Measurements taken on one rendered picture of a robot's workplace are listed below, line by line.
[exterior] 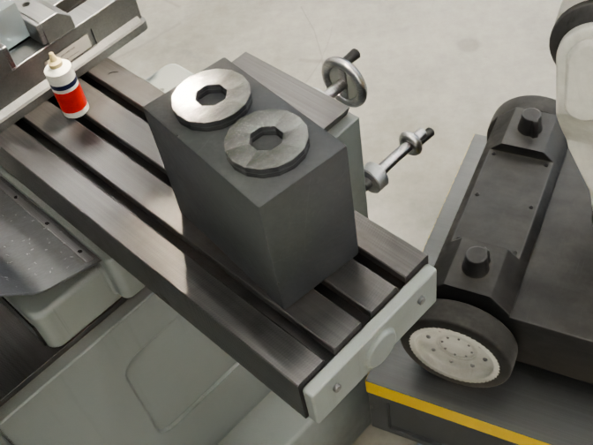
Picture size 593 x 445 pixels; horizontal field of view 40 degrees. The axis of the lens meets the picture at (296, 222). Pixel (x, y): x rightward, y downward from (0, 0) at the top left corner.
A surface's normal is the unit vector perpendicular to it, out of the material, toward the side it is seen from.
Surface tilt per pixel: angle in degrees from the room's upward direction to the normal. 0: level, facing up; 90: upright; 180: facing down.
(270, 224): 90
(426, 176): 0
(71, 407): 90
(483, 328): 24
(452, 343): 90
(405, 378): 0
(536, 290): 0
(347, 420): 63
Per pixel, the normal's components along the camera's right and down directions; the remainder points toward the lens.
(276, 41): -0.13, -0.63
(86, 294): 0.72, 0.47
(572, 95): -0.42, 0.73
